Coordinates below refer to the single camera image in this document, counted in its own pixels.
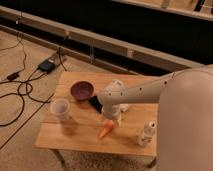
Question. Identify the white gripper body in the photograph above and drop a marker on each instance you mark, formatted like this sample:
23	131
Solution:
112	113

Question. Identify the orange pepper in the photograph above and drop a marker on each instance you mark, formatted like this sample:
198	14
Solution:
107	128

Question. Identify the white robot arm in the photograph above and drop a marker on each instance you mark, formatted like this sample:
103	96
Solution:
184	119

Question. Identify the white sponge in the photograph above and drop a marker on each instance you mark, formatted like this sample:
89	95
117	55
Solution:
124	107

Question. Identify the black phone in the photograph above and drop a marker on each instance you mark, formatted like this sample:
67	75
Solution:
93	101

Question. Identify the purple bowl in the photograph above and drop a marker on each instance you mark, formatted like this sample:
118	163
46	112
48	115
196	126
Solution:
82	90

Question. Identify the wooden table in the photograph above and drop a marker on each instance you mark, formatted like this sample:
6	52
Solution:
80	132

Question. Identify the translucent plastic cup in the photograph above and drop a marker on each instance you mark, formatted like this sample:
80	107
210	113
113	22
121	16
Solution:
60	109

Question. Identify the blue power adapter box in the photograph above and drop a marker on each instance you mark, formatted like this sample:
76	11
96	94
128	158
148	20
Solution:
46	66

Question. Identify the small black plug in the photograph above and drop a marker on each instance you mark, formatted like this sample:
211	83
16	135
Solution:
12	76

